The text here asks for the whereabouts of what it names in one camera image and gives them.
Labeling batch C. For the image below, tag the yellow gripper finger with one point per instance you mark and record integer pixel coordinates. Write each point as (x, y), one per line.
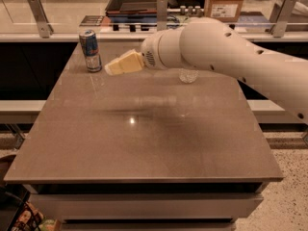
(125, 63)
(139, 65)

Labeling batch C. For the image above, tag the left metal railing bracket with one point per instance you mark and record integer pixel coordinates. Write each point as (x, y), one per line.
(45, 30)

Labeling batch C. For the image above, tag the grey table drawer base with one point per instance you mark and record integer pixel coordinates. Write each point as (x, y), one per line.
(147, 211)

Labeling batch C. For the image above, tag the colourful snack bag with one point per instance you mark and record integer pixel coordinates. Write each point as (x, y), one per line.
(31, 219)

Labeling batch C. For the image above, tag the middle metal railing bracket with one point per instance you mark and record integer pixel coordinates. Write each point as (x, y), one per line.
(161, 15)

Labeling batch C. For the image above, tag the metal railing bracket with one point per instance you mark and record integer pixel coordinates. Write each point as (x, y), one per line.
(45, 30)
(280, 19)
(161, 15)

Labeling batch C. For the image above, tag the orange black open case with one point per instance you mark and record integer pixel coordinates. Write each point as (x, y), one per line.
(131, 7)

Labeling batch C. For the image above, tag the blue silver redbull can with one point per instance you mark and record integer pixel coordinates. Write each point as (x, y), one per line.
(90, 50)

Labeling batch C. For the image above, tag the right metal railing bracket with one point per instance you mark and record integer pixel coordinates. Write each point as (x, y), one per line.
(280, 19)

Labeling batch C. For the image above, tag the glass railing panel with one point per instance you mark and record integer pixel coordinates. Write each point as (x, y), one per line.
(65, 16)

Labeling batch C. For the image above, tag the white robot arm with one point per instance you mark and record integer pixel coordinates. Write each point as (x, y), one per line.
(208, 44)

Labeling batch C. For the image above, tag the brown cardboard box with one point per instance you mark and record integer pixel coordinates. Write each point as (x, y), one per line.
(223, 10)

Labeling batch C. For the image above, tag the clear plastic water bottle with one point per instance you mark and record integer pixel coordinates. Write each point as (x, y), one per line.
(188, 76)

